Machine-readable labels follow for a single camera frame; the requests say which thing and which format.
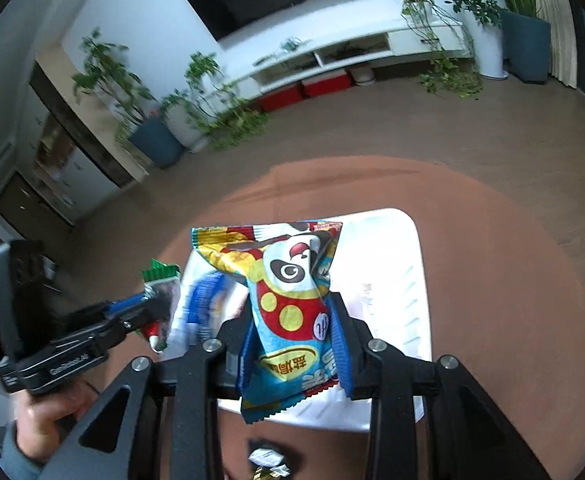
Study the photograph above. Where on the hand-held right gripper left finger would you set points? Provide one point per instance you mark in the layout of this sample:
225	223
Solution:
242	375

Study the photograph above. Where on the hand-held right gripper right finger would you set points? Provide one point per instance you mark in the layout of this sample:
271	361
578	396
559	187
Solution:
341	360

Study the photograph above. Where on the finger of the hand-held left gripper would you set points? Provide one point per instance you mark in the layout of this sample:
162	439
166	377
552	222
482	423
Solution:
125	304
132	325

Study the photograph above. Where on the green edged snack packet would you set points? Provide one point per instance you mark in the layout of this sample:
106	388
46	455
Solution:
162	290

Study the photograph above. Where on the dark blue snack packet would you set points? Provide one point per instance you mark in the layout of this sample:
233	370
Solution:
205	300

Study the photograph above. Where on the light blue snack packet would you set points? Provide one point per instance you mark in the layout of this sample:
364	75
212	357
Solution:
282	300

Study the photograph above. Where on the black snack packet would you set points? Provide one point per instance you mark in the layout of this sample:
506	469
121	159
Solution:
267	460

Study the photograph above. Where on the white plastic tray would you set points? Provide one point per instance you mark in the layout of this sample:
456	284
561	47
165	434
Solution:
387	280

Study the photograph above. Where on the person's left forearm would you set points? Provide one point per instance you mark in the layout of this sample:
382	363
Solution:
15	460

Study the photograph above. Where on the person's left hand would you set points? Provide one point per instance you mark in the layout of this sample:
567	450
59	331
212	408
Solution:
47	420

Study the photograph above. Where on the leafy tree in blue pot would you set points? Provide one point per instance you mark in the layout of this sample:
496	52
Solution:
157	142

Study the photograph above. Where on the plant in white ribbed pot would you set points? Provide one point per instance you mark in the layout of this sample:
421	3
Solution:
187	130

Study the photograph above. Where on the red storage box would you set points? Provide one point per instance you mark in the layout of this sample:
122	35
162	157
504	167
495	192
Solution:
325	85
280	97

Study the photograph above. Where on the small white pot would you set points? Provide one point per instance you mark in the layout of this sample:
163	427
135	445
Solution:
361	75

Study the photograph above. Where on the white television cabinet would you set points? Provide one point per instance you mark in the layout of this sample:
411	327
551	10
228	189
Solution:
412	35

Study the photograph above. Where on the bushy plant in white pot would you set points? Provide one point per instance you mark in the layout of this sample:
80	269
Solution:
490	45

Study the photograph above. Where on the broad-leaf plant in blue pot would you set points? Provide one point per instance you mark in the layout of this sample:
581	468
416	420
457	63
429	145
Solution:
525	45

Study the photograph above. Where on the beige curtain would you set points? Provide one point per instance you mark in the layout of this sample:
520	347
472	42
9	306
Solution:
560	35

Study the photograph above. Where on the white wall cupboard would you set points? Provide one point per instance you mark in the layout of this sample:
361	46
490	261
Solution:
77	170

